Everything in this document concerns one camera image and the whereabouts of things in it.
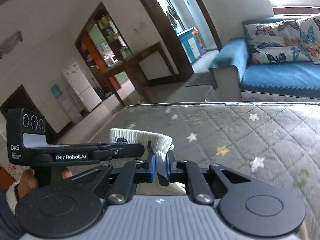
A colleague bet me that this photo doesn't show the white polka dot pants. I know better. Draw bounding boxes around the white polka dot pants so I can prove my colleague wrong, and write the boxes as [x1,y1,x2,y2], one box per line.
[109,128,175,187]

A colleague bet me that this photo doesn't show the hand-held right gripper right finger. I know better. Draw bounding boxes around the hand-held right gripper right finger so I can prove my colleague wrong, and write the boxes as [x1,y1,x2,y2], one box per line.
[166,152,252,204]

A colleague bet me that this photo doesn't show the person's left forearm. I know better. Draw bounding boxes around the person's left forearm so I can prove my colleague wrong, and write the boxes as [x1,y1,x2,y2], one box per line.
[0,184,24,240]

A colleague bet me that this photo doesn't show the white refrigerator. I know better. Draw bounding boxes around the white refrigerator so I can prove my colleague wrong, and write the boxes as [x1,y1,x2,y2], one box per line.
[62,62,102,112]

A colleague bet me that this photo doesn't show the grey star quilted mattress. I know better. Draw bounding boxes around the grey star quilted mattress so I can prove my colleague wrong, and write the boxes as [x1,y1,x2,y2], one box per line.
[89,102,320,240]

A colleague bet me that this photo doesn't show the dark wooden shelf unit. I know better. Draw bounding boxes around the dark wooden shelf unit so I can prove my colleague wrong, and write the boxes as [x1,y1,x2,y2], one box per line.
[74,1,137,81]

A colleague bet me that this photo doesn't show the butterfly print cushion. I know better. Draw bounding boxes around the butterfly print cushion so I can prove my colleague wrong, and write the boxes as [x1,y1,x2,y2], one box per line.
[297,14,320,65]
[243,20,312,65]

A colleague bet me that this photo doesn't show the dark wooden door frame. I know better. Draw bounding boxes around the dark wooden door frame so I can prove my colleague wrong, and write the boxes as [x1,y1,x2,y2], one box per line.
[127,0,223,77]

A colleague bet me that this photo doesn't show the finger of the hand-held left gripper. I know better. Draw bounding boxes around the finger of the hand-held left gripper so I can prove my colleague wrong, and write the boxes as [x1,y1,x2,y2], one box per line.
[91,141,153,162]

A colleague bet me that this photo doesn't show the white floor appliance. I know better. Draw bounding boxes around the white floor appliance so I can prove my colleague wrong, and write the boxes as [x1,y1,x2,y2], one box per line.
[59,97,83,125]

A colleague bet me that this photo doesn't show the dark wooden door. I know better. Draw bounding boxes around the dark wooden door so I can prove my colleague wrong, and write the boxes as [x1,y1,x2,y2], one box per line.
[0,84,58,140]

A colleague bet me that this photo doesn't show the floral cloth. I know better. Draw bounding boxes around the floral cloth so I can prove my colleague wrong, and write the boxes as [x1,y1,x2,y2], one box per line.
[0,163,20,182]

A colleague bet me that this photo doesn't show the blue bathroom cabinet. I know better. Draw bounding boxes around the blue bathroom cabinet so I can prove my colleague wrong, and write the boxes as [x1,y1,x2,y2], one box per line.
[177,27,203,64]

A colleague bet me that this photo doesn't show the blue sofa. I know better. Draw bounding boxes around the blue sofa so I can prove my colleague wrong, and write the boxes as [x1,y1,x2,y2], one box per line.
[209,15,320,103]

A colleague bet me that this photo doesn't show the dark wooden console table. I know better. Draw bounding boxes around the dark wooden console table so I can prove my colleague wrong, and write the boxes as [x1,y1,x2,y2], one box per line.
[100,42,179,107]

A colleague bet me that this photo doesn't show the person's left hand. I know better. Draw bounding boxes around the person's left hand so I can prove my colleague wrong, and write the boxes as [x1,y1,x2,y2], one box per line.
[17,168,73,199]

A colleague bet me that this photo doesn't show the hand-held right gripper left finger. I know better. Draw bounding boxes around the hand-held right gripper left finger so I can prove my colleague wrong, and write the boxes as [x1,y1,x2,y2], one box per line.
[71,152,157,204]

